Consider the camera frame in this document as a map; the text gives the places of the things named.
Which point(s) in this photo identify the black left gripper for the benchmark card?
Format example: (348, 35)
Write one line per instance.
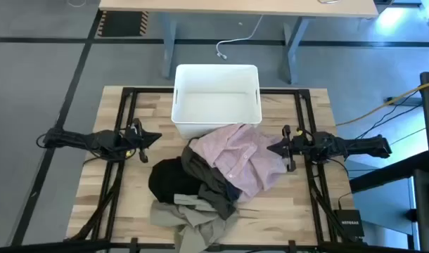
(135, 138)

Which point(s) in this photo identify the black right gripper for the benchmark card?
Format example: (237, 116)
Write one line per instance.
(297, 145)

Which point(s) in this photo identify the pink button-up shirt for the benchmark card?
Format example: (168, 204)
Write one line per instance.
(242, 154)

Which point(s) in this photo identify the large black garment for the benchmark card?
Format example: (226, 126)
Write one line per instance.
(170, 179)

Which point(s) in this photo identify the dark olive shirt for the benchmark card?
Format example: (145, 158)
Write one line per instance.
(214, 189)

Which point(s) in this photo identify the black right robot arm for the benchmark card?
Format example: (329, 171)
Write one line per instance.
(358, 144)

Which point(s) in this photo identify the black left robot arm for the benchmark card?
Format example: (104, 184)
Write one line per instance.
(84, 138)

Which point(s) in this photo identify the white plastic laundry basket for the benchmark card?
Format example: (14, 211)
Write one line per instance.
(214, 102)

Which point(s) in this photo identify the khaki grey garment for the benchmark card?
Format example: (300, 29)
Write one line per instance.
(193, 219)

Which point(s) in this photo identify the black diagonal support beam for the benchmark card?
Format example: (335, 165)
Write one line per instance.
(387, 174)

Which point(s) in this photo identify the black mat hazard-striped edges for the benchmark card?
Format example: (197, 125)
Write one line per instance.
(121, 24)

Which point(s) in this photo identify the grey power strip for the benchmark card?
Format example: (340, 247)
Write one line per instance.
(404, 101)

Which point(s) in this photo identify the wooden desk grey legs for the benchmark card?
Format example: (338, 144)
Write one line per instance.
(235, 7)

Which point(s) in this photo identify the black metal table frame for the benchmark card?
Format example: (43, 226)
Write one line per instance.
(151, 90)

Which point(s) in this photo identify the black Netgear network switch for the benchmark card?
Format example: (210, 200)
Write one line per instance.
(349, 223)

